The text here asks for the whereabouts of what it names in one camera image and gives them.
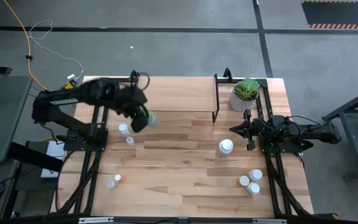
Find silver rail bracket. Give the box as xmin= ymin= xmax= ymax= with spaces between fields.
xmin=251 ymin=217 xmax=288 ymax=224
xmin=78 ymin=217 xmax=114 ymax=224

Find wooden shelf black frame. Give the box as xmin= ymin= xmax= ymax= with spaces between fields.
xmin=135 ymin=73 xmax=221 ymax=124

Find large white medicine bottle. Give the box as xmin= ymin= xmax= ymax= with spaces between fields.
xmin=217 ymin=138 xmax=234 ymax=158

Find larger orange pill bottle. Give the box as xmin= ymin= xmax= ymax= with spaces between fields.
xmin=237 ymin=175 xmax=250 ymax=188

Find black rig frame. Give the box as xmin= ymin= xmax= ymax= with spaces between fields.
xmin=50 ymin=70 xmax=151 ymax=218
xmin=222 ymin=67 xmax=315 ymax=218

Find grey desk top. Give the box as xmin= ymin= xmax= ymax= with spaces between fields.
xmin=0 ymin=74 xmax=34 ymax=164

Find green cap medicine bottle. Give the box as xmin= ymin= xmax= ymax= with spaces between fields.
xmin=140 ymin=107 xmax=160 ymax=128

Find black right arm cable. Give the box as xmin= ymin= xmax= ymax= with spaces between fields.
xmin=286 ymin=114 xmax=324 ymax=128

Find yellow cable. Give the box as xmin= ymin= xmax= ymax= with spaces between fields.
xmin=3 ymin=0 xmax=50 ymax=92

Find white box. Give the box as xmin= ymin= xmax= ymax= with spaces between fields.
xmin=40 ymin=139 xmax=67 ymax=179

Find black desk beam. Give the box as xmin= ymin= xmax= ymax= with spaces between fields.
xmin=6 ymin=141 xmax=63 ymax=174

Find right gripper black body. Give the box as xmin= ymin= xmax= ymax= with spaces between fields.
xmin=249 ymin=118 xmax=273 ymax=141

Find white melatonin bottle blue label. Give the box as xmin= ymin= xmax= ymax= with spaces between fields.
xmin=247 ymin=169 xmax=264 ymax=182

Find black hazard-striped floor mat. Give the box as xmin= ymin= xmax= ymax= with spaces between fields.
xmin=300 ymin=0 xmax=358 ymax=30

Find black left rig frame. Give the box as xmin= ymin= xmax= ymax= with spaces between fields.
xmin=50 ymin=70 xmax=151 ymax=218

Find green succulent plant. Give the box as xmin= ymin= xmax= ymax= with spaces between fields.
xmin=234 ymin=77 xmax=261 ymax=102

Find white triangle-patterned pot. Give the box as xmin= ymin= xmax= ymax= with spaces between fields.
xmin=228 ymin=90 xmax=257 ymax=113

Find thin white cable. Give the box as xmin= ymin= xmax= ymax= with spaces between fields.
xmin=28 ymin=19 xmax=85 ymax=80

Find black right rig frame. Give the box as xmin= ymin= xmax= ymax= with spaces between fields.
xmin=222 ymin=67 xmax=315 ymax=218

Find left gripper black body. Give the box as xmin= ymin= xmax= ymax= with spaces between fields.
xmin=112 ymin=84 xmax=149 ymax=119

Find medium clear bottle white cap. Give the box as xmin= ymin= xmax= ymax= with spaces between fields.
xmin=118 ymin=123 xmax=131 ymax=138

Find black table frame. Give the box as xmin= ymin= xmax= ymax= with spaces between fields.
xmin=321 ymin=83 xmax=358 ymax=182

